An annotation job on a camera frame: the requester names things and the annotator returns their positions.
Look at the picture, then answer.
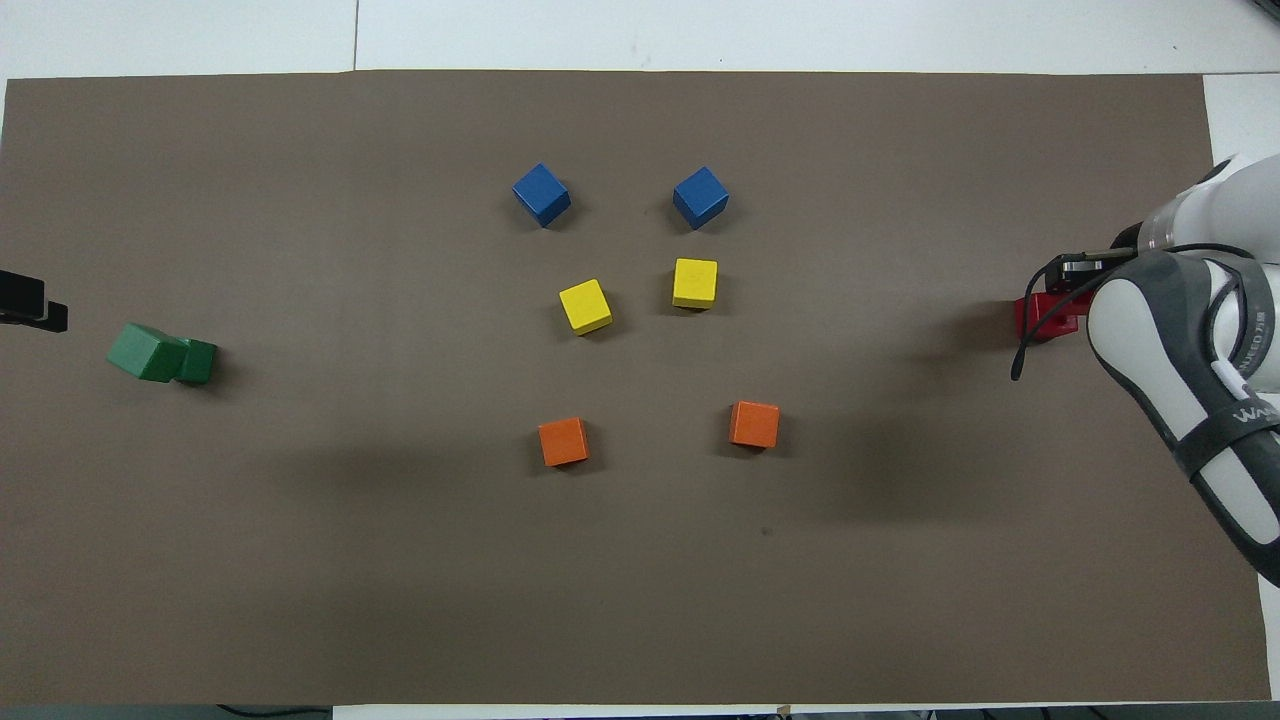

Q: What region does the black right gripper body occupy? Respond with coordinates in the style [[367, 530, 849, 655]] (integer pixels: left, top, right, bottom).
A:
[[1060, 256, 1113, 293]]

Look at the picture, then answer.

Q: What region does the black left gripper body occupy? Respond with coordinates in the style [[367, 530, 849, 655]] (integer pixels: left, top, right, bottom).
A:
[[0, 270, 47, 323]]

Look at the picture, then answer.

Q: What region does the orange wooden block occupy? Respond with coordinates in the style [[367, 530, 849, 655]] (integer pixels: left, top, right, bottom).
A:
[[729, 400, 781, 450], [538, 416, 590, 468]]

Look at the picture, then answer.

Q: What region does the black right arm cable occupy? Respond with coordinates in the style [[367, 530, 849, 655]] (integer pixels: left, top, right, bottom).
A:
[[1010, 240, 1261, 382]]

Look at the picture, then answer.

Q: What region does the yellow wooden block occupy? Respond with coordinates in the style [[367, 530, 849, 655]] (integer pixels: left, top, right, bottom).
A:
[[558, 278, 614, 337], [672, 258, 719, 311]]

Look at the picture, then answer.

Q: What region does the brown table mat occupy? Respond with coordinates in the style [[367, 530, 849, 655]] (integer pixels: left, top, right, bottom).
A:
[[0, 68, 1273, 706]]

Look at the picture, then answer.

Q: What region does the green wooden block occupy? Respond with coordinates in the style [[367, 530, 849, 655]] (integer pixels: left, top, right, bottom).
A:
[[178, 339, 219, 387], [107, 322, 191, 383]]

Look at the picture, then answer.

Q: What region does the blue wooden block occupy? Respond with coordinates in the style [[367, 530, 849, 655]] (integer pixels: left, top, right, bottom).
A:
[[672, 166, 730, 232], [512, 163, 573, 229]]

